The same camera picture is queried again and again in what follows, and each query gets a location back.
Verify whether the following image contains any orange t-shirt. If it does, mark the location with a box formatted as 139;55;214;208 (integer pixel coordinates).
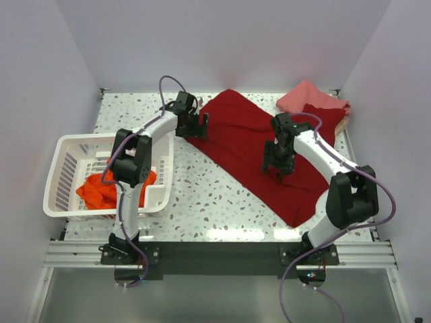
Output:
75;170;157;210

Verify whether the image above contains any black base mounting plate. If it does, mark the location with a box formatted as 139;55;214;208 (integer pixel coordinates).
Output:
100;240;339;282

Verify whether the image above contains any folded beige t-shirt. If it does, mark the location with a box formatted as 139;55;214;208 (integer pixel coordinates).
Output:
334;118;350;137

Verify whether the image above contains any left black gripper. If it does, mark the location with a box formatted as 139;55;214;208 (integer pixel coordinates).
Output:
176;110;208;139

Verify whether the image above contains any folded pink t-shirt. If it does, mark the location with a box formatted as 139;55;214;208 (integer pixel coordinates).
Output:
276;80;352;116

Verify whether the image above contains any dark red t-shirt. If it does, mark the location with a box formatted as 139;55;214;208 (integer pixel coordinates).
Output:
188;89;328;227

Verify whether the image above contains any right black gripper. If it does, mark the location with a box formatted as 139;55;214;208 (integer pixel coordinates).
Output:
262;141;294;178

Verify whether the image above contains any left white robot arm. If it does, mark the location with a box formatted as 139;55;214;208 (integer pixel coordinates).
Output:
102;91;209;264

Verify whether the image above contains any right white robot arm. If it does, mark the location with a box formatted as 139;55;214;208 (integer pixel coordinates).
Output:
263;113;378;264

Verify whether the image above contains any aluminium extrusion rail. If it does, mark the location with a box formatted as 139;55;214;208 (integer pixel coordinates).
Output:
43;241;398;269

